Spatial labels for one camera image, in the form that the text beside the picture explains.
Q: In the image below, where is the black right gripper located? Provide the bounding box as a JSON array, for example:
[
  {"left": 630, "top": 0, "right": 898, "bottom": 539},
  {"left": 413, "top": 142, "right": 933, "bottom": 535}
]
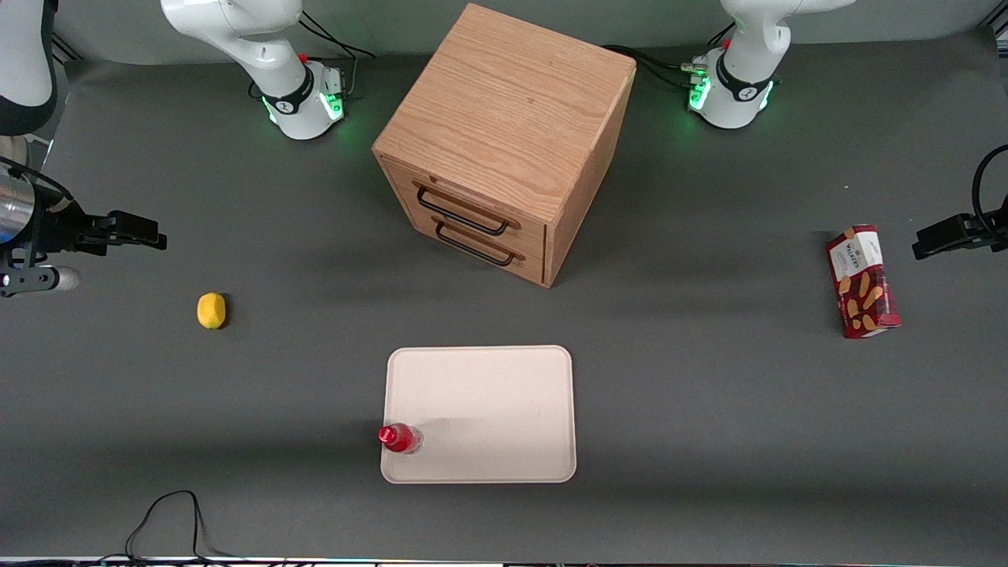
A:
[{"left": 31, "top": 198, "right": 168, "bottom": 258}]

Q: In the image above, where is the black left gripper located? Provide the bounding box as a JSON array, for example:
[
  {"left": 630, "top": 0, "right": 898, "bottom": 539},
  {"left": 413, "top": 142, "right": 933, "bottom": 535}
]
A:
[{"left": 912, "top": 213, "right": 1008, "bottom": 261}]

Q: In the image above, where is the red coke bottle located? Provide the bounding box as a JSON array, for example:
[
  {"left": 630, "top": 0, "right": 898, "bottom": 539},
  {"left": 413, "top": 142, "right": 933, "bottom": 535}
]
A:
[{"left": 379, "top": 423, "right": 424, "bottom": 455}]

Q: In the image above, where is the beige plastic tray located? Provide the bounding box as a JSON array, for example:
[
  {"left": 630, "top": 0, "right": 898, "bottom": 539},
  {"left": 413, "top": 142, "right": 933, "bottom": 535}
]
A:
[{"left": 380, "top": 345, "right": 577, "bottom": 484}]

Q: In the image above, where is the red cookie box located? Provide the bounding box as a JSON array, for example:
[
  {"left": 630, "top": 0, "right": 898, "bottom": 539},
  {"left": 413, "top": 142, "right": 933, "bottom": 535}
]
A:
[{"left": 825, "top": 224, "right": 901, "bottom": 339}]

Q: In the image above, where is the yellow lemon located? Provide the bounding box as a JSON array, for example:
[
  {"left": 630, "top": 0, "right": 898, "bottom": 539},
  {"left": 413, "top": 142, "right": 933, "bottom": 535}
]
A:
[{"left": 196, "top": 292, "right": 228, "bottom": 330}]

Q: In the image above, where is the grey object beside table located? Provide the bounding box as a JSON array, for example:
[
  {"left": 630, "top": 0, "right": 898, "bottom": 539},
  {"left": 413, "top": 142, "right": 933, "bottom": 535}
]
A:
[{"left": 0, "top": 134, "right": 51, "bottom": 172}]

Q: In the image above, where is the wooden drawer front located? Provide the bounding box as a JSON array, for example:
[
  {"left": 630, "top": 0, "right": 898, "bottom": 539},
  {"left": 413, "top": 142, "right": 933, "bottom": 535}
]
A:
[
  {"left": 383, "top": 157, "right": 547, "bottom": 258},
  {"left": 398, "top": 206, "right": 547, "bottom": 286}
]

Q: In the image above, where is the wooden drawer cabinet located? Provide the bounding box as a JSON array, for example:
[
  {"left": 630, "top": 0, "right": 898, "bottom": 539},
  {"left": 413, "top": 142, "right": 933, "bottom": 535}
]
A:
[{"left": 372, "top": 2, "right": 637, "bottom": 289}]

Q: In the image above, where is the black looped gripper cable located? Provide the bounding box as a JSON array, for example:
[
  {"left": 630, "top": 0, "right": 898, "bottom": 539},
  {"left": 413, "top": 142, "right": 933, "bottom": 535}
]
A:
[{"left": 971, "top": 144, "right": 1008, "bottom": 231}]

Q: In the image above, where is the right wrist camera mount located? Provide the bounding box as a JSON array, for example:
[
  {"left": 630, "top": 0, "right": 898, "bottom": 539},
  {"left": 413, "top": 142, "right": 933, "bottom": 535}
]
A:
[{"left": 0, "top": 264, "right": 82, "bottom": 298}]

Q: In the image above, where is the black cable at table edge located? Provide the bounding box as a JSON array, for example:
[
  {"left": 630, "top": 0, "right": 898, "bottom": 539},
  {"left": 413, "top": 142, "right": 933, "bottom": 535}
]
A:
[{"left": 94, "top": 490, "right": 241, "bottom": 565}]

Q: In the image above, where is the black metal drawer handle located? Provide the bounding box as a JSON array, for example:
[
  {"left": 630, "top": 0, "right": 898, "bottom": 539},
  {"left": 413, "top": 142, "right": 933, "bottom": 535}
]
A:
[
  {"left": 414, "top": 183, "right": 514, "bottom": 237},
  {"left": 433, "top": 217, "right": 519, "bottom": 267}
]

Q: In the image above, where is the black right arm base cable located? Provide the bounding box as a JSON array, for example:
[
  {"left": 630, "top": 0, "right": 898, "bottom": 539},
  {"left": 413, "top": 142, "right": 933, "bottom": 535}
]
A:
[{"left": 298, "top": 8, "right": 376, "bottom": 103}]

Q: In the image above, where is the black arm base cable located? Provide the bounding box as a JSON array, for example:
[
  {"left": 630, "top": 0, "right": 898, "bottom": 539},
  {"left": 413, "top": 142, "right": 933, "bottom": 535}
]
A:
[
  {"left": 602, "top": 43, "right": 710, "bottom": 91},
  {"left": 298, "top": 8, "right": 376, "bottom": 103}
]

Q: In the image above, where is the black left arm base cable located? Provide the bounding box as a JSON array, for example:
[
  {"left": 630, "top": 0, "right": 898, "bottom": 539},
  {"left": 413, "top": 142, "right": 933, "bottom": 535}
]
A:
[{"left": 602, "top": 43, "right": 710, "bottom": 91}]

